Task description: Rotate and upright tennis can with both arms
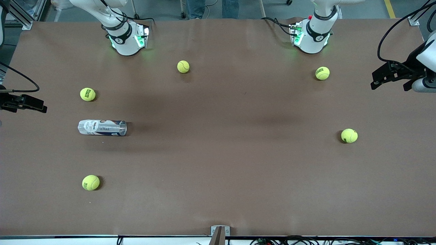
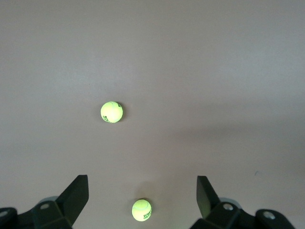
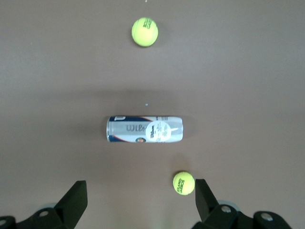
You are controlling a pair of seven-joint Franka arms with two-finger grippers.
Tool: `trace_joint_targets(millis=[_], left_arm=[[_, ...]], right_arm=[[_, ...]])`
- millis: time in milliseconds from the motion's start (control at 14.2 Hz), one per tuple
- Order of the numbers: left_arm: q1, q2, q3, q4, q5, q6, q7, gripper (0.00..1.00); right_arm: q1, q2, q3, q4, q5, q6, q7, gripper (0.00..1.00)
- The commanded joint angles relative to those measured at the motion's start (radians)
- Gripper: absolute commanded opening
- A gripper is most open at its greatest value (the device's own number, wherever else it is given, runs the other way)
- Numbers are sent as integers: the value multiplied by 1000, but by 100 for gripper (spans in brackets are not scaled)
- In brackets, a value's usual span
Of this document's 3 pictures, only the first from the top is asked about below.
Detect black cable bundle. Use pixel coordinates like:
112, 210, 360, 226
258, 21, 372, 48
250, 235, 436, 245

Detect grey camera mast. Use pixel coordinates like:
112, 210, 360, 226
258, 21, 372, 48
208, 227, 226, 245

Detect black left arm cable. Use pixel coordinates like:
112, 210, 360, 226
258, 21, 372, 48
377, 0, 436, 65

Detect black base cable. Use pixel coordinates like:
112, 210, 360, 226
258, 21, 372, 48
261, 16, 294, 36

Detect clear tennis ball can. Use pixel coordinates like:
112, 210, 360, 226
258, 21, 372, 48
78, 119, 127, 136

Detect aluminium cell frame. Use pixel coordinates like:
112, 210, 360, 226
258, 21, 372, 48
5, 0, 47, 30

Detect person leg blue jeans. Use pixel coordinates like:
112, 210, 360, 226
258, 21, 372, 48
186, 0, 207, 19

